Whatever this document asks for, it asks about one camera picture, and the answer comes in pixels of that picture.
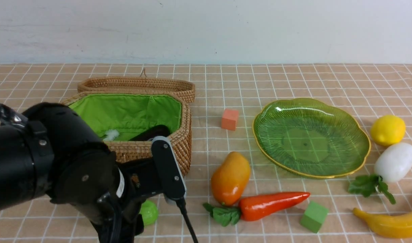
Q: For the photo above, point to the orange foam cube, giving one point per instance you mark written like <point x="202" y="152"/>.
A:
<point x="229" y="119"/>

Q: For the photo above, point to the yellow lemon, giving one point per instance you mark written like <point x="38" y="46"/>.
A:
<point x="388" y="130"/>

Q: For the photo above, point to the purple eggplant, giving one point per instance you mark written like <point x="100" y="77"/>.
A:
<point x="150" y="134"/>

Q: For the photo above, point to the white radish with leaves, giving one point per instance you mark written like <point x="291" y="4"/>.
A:
<point x="392" y="166"/>

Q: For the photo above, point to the wicker basket lid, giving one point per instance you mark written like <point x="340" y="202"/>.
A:
<point x="185" y="90"/>

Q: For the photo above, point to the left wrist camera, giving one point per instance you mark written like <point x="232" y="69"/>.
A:
<point x="169" y="174"/>

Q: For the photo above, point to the yellow banana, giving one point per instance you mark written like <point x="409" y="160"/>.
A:
<point x="387" y="226"/>

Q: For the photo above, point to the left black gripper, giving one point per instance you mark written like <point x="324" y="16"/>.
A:
<point x="133" y="183"/>

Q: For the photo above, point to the orange carrot with leaves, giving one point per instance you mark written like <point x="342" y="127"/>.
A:
<point x="254" y="208"/>

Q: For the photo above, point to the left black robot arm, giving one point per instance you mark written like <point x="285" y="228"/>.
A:
<point x="50" y="150"/>

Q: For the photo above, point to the green foam cube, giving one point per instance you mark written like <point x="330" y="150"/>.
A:
<point x="314" y="217"/>

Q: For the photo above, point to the woven wicker basket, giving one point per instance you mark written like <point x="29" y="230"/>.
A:
<point x="133" y="113"/>

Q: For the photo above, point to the orange mango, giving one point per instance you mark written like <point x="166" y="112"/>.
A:
<point x="229" y="181"/>

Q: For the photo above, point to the green glass leaf plate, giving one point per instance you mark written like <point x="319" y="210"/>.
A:
<point x="311" y="139"/>

